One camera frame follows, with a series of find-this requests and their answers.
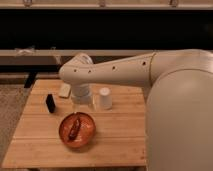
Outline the orange bowl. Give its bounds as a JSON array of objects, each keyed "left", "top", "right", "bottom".
[{"left": 59, "top": 112, "right": 96, "bottom": 149}]

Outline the brown food piece in bowl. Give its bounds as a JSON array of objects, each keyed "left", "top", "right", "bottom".
[{"left": 69, "top": 117, "right": 81, "bottom": 140}]

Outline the white ceramic cup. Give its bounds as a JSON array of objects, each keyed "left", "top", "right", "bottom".
[{"left": 99, "top": 87, "right": 112, "bottom": 110}]

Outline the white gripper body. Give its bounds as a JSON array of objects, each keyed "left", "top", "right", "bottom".
[{"left": 71, "top": 84, "right": 92, "bottom": 105}]

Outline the wooden table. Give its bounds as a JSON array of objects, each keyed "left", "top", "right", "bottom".
[{"left": 2, "top": 79, "right": 146, "bottom": 168}]

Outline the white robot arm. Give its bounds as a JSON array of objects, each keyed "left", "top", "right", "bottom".
[{"left": 59, "top": 49, "right": 213, "bottom": 171}]

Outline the black eraser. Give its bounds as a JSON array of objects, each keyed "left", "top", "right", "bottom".
[{"left": 46, "top": 94, "right": 56, "bottom": 113}]

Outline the white rectangular sponge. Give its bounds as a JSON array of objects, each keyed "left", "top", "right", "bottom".
[{"left": 58, "top": 83, "right": 71, "bottom": 98}]

